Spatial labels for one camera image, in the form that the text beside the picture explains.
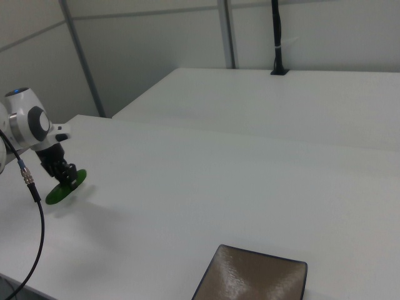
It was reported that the brown square ceramic plate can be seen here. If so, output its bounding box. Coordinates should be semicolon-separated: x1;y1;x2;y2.
191;244;309;300

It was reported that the grey partition frame post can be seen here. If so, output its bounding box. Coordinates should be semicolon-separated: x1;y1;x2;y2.
217;0;236;70
58;0;106;119

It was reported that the black cable with metal connector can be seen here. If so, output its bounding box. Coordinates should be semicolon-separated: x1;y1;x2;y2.
0;130;46;300

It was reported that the green cucumber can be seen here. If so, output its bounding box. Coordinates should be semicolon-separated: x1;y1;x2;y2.
44;169;88;206

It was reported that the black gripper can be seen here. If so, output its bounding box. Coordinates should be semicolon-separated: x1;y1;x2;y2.
34;144;78;189

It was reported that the black camera stand with white tie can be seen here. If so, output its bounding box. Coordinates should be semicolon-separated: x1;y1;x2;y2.
269;0;290;77

